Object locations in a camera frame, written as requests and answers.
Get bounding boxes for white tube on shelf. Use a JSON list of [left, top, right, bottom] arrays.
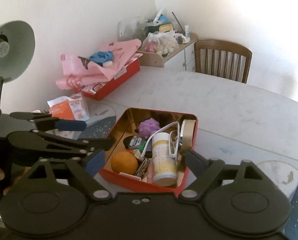
[[184, 25, 190, 43]]

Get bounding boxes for purple spiky toy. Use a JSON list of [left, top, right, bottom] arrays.
[[138, 118, 160, 139]]

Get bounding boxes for red metal tin box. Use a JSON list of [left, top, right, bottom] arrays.
[[100, 108, 198, 195]]

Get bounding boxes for blue cloth toy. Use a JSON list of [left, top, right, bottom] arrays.
[[88, 51, 114, 64]]

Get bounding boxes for tape roll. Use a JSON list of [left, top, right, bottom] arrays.
[[179, 119, 196, 155]]

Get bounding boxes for round placemat left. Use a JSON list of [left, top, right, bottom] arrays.
[[74, 103, 116, 139]]

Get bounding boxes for red cardboard box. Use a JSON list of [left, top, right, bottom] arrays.
[[81, 59, 140, 101]]

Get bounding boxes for person's left hand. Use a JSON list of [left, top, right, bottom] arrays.
[[0, 168, 25, 196]]

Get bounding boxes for green desk lamp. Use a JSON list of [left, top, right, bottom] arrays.
[[0, 21, 35, 83]]

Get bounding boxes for wooden side shelf cabinet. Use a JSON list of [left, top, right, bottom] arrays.
[[136, 32, 199, 72]]

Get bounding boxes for orange fruit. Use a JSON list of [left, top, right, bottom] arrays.
[[110, 151, 138, 175]]

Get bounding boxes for pink ridged eraser block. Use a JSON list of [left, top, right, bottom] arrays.
[[119, 172, 142, 181]]

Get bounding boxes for white yellow pill bottle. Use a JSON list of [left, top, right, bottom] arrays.
[[152, 132, 178, 187]]

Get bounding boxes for wooden chair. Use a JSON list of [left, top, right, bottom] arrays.
[[195, 40, 252, 83]]

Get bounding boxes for white plastic bag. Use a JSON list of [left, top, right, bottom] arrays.
[[140, 30, 179, 55]]

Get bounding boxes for orange white medicine box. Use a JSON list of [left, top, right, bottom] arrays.
[[47, 93, 90, 121]]

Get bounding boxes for white sunglasses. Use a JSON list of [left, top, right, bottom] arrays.
[[138, 121, 180, 160]]

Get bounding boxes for small blue label bottle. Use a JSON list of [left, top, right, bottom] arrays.
[[123, 135, 146, 152]]

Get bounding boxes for metal nail clipper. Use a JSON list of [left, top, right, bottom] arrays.
[[134, 158, 150, 178]]

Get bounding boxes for green yellow container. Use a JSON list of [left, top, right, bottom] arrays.
[[148, 23, 173, 33]]

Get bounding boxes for glass bowl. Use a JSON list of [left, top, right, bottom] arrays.
[[116, 16, 147, 41]]

